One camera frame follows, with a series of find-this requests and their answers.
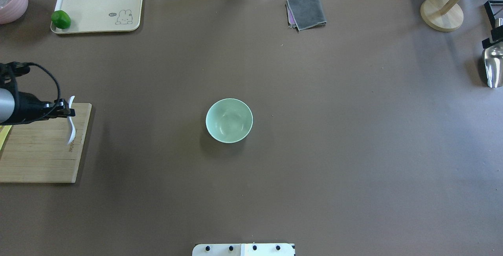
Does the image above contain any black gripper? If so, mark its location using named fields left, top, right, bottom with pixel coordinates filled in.
left=0, top=61, right=75, bottom=125

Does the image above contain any white ceramic spoon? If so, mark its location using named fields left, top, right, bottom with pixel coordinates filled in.
left=67, top=96, right=76, bottom=145

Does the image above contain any light green bowl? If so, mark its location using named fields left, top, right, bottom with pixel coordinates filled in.
left=205, top=98, right=254, bottom=144

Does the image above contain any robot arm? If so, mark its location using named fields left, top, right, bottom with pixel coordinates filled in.
left=0, top=61, right=75, bottom=126

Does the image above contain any pink ribbed bowl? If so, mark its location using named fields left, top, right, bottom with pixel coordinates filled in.
left=0, top=0, right=28, bottom=25

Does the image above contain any metal scoop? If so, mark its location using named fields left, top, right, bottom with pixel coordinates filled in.
left=482, top=18, right=503, bottom=88

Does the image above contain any bamboo cutting board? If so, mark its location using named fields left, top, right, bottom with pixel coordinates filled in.
left=0, top=103, right=92, bottom=184

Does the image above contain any wooden mug tree stand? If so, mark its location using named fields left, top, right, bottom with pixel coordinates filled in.
left=420, top=0, right=464, bottom=32

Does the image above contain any yellow plastic knife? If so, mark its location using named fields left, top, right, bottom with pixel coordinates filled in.
left=0, top=125, right=12, bottom=151

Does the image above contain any green lime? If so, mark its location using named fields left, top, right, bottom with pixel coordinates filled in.
left=51, top=10, right=72, bottom=29

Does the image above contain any cream rabbit tray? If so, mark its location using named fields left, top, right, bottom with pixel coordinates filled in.
left=50, top=0, right=143, bottom=34

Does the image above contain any grey folded cloth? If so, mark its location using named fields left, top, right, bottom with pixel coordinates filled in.
left=286, top=0, right=327, bottom=31

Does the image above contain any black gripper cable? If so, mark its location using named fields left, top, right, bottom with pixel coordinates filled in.
left=24, top=63, right=62, bottom=109

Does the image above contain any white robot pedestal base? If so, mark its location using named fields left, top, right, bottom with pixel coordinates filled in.
left=192, top=242, right=296, bottom=256

